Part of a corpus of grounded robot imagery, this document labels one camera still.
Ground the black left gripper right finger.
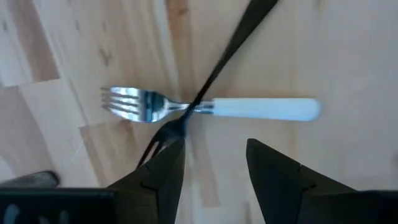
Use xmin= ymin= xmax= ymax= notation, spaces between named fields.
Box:
xmin=246 ymin=139 xmax=373 ymax=224

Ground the white-handled metal fork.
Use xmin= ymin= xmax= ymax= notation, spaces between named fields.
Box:
xmin=99 ymin=86 xmax=322 ymax=123

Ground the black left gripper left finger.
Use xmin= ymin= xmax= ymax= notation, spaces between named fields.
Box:
xmin=107 ymin=139 xmax=187 ymax=224

